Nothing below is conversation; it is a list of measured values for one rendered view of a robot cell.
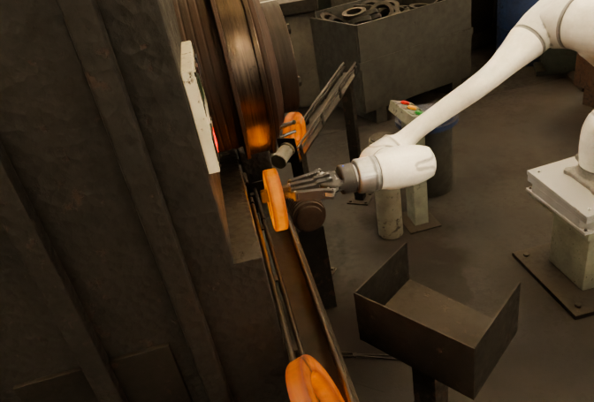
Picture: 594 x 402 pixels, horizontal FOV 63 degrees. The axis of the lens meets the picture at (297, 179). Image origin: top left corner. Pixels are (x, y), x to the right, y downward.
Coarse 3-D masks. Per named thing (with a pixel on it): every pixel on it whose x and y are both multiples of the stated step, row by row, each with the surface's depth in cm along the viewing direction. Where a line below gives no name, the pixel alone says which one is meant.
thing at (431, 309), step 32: (384, 288) 110; (416, 288) 115; (384, 320) 98; (416, 320) 107; (448, 320) 106; (480, 320) 105; (512, 320) 97; (384, 352) 103; (416, 352) 95; (448, 352) 89; (480, 352) 87; (416, 384) 113; (448, 384) 93; (480, 384) 91
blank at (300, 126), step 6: (288, 114) 182; (294, 114) 182; (300, 114) 186; (288, 120) 180; (300, 120) 186; (288, 126) 179; (294, 126) 182; (300, 126) 188; (300, 132) 189; (294, 138) 182; (300, 138) 188
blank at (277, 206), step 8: (264, 176) 115; (272, 176) 114; (264, 184) 121; (272, 184) 112; (280, 184) 113; (272, 192) 112; (280, 192) 112; (272, 200) 111; (280, 200) 112; (272, 208) 112; (280, 208) 112; (272, 216) 116; (280, 216) 113; (280, 224) 114
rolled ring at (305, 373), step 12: (300, 360) 80; (312, 360) 85; (288, 372) 79; (300, 372) 77; (312, 372) 82; (324, 372) 87; (288, 384) 76; (300, 384) 75; (312, 384) 86; (324, 384) 86; (300, 396) 74; (312, 396) 74; (324, 396) 86; (336, 396) 86
